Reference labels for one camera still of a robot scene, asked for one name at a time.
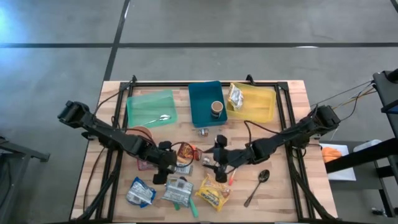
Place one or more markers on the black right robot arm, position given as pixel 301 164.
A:
pixel 289 135

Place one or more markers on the red lidded spice container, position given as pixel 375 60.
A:
pixel 143 165

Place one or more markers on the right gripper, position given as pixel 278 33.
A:
pixel 230 157

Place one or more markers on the white lidded spice jar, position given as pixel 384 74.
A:
pixel 207 160

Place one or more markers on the black metal stand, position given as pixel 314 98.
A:
pixel 9 174

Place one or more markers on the yellow silver ramen packet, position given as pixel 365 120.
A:
pixel 235 96

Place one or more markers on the light blue ramen packet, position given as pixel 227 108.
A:
pixel 177 191

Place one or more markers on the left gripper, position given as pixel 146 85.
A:
pixel 161 160

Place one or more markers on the black equipment cart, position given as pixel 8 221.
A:
pixel 387 90

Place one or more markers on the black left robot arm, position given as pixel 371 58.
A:
pixel 105 132

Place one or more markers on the orange brown snack packet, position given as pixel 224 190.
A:
pixel 186 152

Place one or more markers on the black stand beam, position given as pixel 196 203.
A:
pixel 357 159

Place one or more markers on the silver foil packet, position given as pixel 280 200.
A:
pixel 185 170

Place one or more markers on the white plastic container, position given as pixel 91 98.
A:
pixel 368 144

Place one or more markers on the yellow Maruchan ramen packet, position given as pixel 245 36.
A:
pixel 213 193

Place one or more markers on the yellow translucent plastic bin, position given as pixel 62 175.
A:
pixel 258 102

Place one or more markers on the orange cloth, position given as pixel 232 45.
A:
pixel 331 154

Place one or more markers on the blue white ramen packet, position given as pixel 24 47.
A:
pixel 140 194

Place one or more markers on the white sheet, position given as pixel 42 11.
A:
pixel 340 172

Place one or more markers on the black aluminium table frame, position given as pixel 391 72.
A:
pixel 161 84

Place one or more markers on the furikake jar with tan lid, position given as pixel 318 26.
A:
pixel 217 107

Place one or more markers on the blue plastic bin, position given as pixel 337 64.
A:
pixel 202 99

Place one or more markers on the dark metal spoon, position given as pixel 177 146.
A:
pixel 264 175

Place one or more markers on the green translucent plastic bin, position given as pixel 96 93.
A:
pixel 146 105

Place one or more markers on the terracotta bowl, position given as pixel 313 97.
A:
pixel 141 130

